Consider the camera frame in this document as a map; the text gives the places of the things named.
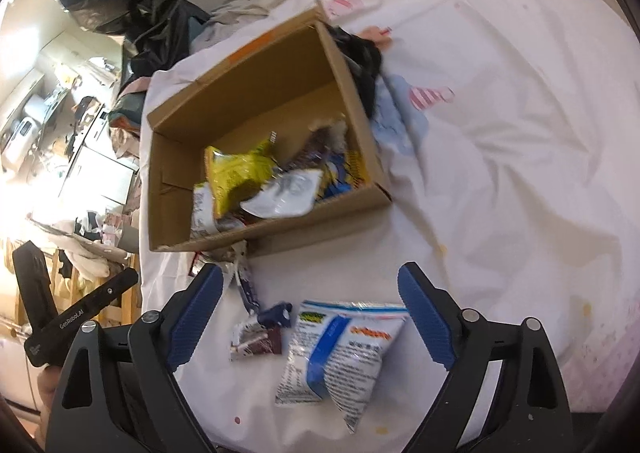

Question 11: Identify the brown chocolate bar wrapper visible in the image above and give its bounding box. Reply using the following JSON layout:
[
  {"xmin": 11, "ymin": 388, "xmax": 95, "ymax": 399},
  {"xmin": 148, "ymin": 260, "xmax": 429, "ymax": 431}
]
[{"xmin": 230, "ymin": 320, "xmax": 282, "ymax": 361}]

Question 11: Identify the white blue chip bag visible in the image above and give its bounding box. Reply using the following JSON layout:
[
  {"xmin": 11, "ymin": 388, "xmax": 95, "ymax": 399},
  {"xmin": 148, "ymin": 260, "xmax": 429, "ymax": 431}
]
[{"xmin": 274, "ymin": 300, "xmax": 409, "ymax": 433}]

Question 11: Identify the white navy snack stick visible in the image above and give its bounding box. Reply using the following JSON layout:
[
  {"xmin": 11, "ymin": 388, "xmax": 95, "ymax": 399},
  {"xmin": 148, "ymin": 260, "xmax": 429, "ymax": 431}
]
[{"xmin": 234, "ymin": 261, "xmax": 293, "ymax": 332}]

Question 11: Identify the red white snack packet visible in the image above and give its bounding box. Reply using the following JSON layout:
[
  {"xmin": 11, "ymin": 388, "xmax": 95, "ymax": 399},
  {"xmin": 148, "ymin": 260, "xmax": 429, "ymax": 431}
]
[{"xmin": 190, "ymin": 183, "xmax": 245, "ymax": 239}]

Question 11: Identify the dark chocolate snack packet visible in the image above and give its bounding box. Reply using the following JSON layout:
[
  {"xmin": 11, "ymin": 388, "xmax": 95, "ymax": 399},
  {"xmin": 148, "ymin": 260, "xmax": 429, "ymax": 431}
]
[{"xmin": 281, "ymin": 119, "xmax": 348, "ymax": 171}]

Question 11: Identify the white grey snack pouch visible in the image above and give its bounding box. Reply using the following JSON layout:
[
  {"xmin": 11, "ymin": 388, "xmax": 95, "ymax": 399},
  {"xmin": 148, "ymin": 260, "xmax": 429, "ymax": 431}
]
[{"xmin": 240, "ymin": 169, "xmax": 322, "ymax": 219}]

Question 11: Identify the blue yellow cartoon snack bag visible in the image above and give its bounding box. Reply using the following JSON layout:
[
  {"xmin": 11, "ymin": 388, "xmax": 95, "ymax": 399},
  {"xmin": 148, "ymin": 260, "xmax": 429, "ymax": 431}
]
[{"xmin": 316, "ymin": 150, "xmax": 368, "ymax": 202}]

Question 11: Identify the person's left hand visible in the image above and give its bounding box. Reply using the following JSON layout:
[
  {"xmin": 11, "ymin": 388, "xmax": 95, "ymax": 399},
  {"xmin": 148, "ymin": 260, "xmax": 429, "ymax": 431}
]
[{"xmin": 38, "ymin": 365, "xmax": 62, "ymax": 438}]

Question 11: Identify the black plastic bag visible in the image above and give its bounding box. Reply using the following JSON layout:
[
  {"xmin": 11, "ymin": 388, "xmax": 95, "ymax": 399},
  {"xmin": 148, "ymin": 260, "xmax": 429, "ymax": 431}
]
[{"xmin": 58, "ymin": 0, "xmax": 210, "ymax": 86}]

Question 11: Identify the white printed bed sheet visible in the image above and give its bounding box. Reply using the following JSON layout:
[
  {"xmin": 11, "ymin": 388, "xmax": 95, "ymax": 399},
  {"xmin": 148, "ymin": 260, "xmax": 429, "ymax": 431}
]
[{"xmin": 141, "ymin": 0, "xmax": 639, "ymax": 452}]

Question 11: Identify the brown cardboard box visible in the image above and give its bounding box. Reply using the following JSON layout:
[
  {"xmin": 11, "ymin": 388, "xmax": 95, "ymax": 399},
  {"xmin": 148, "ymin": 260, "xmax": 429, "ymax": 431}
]
[{"xmin": 146, "ymin": 6, "xmax": 392, "ymax": 251}]

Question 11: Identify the dark cloth beside box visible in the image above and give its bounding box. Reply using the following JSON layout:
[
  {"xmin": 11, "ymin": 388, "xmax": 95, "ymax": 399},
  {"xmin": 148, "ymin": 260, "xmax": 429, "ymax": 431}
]
[{"xmin": 326, "ymin": 25, "xmax": 382, "ymax": 118}]

